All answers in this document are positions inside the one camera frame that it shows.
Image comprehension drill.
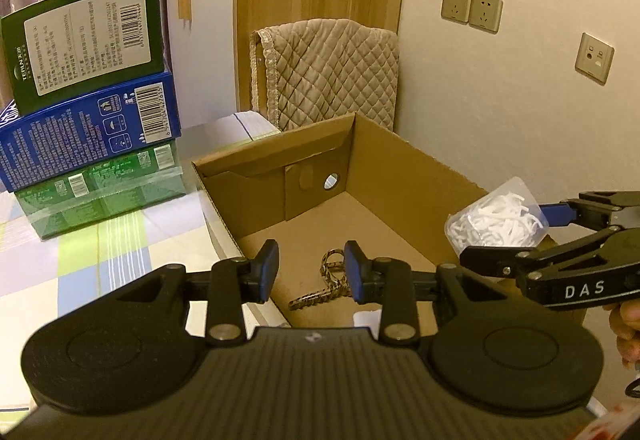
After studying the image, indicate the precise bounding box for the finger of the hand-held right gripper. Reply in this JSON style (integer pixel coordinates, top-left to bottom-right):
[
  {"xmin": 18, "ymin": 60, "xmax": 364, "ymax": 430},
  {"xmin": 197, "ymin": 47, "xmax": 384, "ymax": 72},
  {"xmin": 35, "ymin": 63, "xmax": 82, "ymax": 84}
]
[
  {"xmin": 459, "ymin": 226, "xmax": 626, "ymax": 279},
  {"xmin": 540, "ymin": 191, "xmax": 640, "ymax": 227}
]

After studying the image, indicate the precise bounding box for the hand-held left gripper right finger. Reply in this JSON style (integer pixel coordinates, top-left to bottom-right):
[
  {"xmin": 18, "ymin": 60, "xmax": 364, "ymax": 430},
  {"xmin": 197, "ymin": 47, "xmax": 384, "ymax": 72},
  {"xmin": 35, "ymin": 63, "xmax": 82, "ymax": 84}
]
[{"xmin": 344, "ymin": 240, "xmax": 524, "ymax": 349}]

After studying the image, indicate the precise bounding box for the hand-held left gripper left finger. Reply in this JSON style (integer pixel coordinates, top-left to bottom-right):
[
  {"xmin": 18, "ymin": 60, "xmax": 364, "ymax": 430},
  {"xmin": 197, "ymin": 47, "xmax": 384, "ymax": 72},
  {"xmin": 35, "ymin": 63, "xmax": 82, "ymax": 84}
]
[{"xmin": 114, "ymin": 239, "xmax": 281, "ymax": 349}]

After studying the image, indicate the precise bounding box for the braided cord keychain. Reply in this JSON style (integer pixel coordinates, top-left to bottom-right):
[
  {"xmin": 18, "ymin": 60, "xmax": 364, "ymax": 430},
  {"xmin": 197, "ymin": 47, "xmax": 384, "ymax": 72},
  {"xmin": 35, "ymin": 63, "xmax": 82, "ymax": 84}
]
[{"xmin": 288, "ymin": 247, "xmax": 353, "ymax": 312}]

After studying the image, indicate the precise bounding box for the bag of white plastic pieces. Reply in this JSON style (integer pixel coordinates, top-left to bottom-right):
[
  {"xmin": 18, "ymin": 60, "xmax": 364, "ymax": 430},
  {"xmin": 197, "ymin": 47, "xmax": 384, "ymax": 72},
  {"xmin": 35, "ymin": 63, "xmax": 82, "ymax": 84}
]
[{"xmin": 445, "ymin": 176, "xmax": 551, "ymax": 261}]

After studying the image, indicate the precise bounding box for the cardboard box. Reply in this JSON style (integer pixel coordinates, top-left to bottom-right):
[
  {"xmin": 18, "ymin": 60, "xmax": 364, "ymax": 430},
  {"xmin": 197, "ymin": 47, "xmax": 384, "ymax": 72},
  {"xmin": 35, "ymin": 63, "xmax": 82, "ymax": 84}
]
[{"xmin": 190, "ymin": 112, "xmax": 588, "ymax": 336}]

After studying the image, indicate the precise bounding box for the person's right hand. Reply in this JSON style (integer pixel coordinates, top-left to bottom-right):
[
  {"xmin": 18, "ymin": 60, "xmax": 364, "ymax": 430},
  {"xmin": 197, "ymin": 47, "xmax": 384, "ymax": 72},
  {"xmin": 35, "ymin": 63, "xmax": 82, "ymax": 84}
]
[{"xmin": 606, "ymin": 297, "xmax": 640, "ymax": 371}]

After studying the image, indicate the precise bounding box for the green plastic-wrapped carton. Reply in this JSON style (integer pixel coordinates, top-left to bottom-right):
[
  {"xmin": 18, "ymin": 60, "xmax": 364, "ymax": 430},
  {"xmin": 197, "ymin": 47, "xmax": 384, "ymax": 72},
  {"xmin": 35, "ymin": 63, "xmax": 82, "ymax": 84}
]
[{"xmin": 14, "ymin": 142, "xmax": 186, "ymax": 241}]

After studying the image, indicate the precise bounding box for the beige quilted cover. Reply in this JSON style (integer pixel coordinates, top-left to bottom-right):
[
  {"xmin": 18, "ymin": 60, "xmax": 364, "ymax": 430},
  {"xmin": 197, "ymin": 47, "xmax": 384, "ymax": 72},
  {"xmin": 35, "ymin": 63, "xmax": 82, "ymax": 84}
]
[{"xmin": 248, "ymin": 18, "xmax": 401, "ymax": 134}]

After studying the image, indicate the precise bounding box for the blue carton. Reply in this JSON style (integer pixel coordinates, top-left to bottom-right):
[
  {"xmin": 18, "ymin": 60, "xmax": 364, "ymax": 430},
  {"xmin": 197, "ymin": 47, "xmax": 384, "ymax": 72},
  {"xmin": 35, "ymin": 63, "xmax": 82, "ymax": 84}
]
[{"xmin": 0, "ymin": 67, "xmax": 182, "ymax": 194}]

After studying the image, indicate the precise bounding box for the dark green carton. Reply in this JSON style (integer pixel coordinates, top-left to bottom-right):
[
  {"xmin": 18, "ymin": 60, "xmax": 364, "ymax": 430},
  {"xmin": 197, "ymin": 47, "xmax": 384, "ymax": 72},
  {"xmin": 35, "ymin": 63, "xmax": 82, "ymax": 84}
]
[{"xmin": 0, "ymin": 0, "xmax": 166, "ymax": 117}]

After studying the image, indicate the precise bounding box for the beige cable outlet plate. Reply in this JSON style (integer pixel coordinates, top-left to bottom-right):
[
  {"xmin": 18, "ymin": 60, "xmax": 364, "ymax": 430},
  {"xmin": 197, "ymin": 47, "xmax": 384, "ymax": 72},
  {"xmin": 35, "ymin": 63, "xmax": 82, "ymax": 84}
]
[{"xmin": 574, "ymin": 32, "xmax": 615, "ymax": 83}]

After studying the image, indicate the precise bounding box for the beige wall socket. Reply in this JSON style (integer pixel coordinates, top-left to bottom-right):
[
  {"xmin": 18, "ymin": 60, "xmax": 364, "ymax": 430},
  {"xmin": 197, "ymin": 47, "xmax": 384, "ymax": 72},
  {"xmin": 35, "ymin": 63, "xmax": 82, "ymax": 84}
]
[
  {"xmin": 469, "ymin": 0, "xmax": 503, "ymax": 33},
  {"xmin": 441, "ymin": 0, "xmax": 472, "ymax": 24}
]

